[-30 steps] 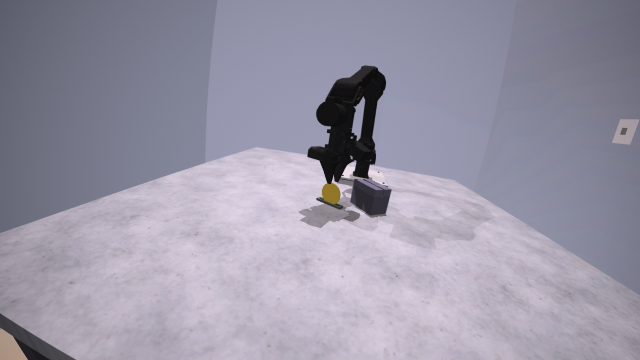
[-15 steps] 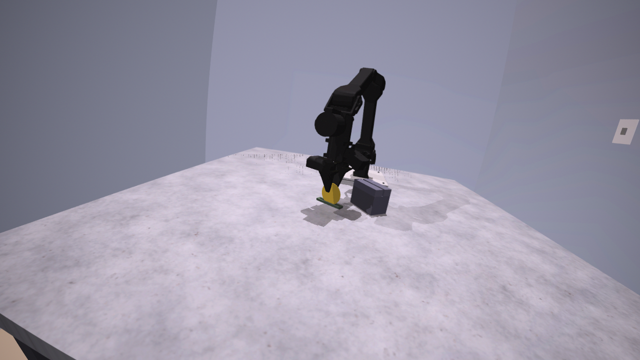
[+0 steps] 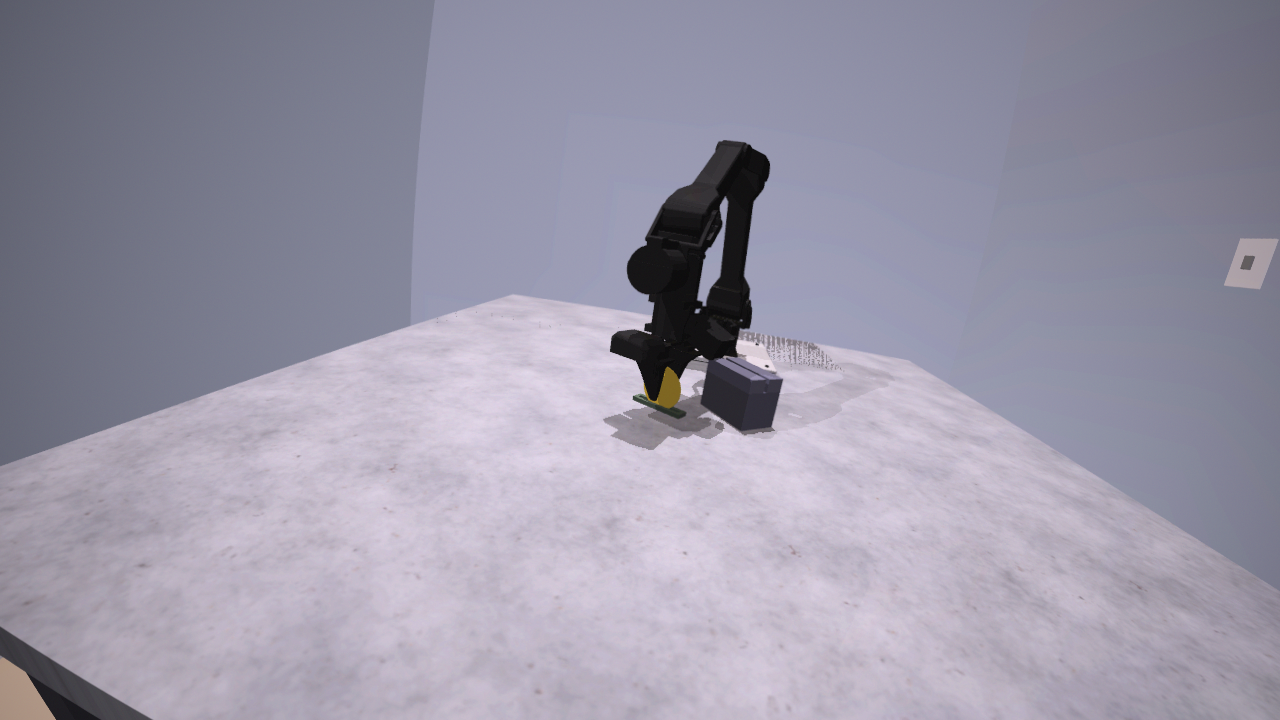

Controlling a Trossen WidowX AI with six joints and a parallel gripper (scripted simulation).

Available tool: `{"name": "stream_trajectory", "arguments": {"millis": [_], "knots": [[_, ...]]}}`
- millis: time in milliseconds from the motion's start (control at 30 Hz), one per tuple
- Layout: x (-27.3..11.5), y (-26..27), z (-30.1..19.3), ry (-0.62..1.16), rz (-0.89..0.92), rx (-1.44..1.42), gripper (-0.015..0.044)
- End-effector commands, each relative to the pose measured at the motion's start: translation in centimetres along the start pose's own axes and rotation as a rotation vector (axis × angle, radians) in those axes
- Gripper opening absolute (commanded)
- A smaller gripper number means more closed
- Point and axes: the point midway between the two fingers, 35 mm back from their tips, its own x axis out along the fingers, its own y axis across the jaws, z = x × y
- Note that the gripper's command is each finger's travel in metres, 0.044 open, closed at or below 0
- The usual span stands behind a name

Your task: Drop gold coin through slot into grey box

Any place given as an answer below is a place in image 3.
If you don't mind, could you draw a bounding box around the thin gold coin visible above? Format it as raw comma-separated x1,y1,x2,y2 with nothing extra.
644,366,681,409

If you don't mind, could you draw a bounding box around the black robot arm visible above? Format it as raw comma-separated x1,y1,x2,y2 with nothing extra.
627,140,771,360

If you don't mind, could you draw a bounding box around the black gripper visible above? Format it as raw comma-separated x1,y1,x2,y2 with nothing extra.
611,291,701,401

